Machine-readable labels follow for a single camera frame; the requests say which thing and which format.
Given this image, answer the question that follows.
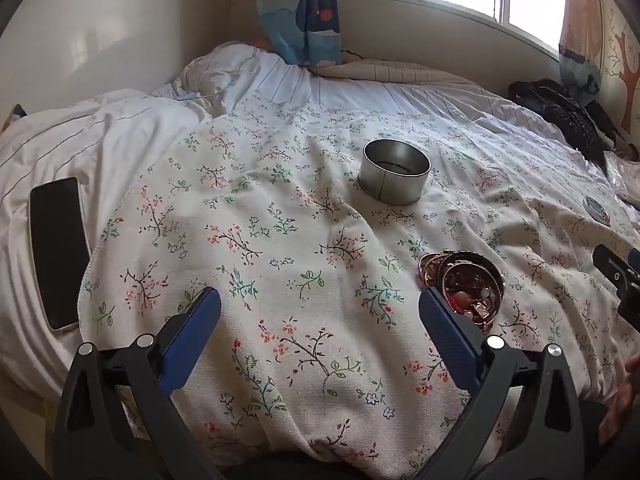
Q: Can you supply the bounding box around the heap of assorted jewelry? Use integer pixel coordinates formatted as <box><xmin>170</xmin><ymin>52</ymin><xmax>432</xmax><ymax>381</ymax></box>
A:
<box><xmin>418</xmin><ymin>251</ymin><xmax>506</xmax><ymax>332</ymax></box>

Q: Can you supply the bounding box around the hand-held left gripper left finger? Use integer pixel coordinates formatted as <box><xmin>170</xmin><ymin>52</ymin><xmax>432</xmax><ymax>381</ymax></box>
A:
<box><xmin>52</xmin><ymin>287</ymin><xmax>223</xmax><ymax>480</ymax></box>

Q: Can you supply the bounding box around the clear plastic bag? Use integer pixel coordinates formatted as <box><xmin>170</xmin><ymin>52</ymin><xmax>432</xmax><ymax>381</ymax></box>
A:
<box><xmin>602</xmin><ymin>150</ymin><xmax>640</xmax><ymax>206</ymax></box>

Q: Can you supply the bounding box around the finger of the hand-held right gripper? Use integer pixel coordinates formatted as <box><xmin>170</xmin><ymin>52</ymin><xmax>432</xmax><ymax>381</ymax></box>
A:
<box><xmin>592</xmin><ymin>243</ymin><xmax>640</xmax><ymax>332</ymax></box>

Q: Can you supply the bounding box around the person's right hand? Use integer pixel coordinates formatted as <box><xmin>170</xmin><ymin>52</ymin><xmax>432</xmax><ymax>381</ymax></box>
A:
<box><xmin>597</xmin><ymin>357</ymin><xmax>640</xmax><ymax>446</ymax></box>

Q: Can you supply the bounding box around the round tin lid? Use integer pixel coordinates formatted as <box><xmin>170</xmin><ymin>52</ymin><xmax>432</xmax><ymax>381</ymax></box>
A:
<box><xmin>582</xmin><ymin>197</ymin><xmax>611</xmax><ymax>222</ymax></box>

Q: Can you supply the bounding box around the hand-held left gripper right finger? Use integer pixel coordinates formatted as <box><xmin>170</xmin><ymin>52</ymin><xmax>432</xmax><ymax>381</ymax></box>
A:
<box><xmin>418</xmin><ymin>288</ymin><xmax>601</xmax><ymax>480</ymax></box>

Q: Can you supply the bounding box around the floral blanket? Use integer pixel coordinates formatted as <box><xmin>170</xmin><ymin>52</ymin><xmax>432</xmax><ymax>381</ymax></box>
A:
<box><xmin>77</xmin><ymin>87</ymin><xmax>640</xmax><ymax>467</ymax></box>

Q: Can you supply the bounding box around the beige striped quilt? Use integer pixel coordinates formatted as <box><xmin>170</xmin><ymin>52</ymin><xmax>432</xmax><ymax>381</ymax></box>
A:
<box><xmin>314</xmin><ymin>59</ymin><xmax>483</xmax><ymax>87</ymax></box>

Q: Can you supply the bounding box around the whale print curtain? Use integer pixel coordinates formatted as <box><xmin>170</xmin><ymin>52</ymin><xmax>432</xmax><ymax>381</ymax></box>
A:
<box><xmin>251</xmin><ymin>0</ymin><xmax>344</xmax><ymax>67</ymax></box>

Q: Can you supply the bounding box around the black smartphone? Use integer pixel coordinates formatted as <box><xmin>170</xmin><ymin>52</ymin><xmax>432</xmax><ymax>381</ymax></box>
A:
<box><xmin>28</xmin><ymin>176</ymin><xmax>92</xmax><ymax>332</ymax></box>

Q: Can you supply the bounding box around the wardrobe with tree sticker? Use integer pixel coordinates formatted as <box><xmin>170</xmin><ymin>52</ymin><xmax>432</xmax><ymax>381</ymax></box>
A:
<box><xmin>597</xmin><ymin>0</ymin><xmax>640</xmax><ymax>161</ymax></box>

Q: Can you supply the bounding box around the pink curtain blue hem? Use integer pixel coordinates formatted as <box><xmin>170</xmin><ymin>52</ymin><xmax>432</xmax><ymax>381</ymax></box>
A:
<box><xmin>557</xmin><ymin>0</ymin><xmax>604</xmax><ymax>95</ymax></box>

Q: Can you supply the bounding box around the round metal tin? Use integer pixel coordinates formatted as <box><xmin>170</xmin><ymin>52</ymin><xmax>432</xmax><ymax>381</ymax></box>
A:
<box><xmin>357</xmin><ymin>138</ymin><xmax>432</xmax><ymax>206</ymax></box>

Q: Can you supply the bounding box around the black jacket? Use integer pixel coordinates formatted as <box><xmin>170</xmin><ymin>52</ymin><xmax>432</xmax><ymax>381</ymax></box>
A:
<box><xmin>508</xmin><ymin>78</ymin><xmax>633</xmax><ymax>167</ymax></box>

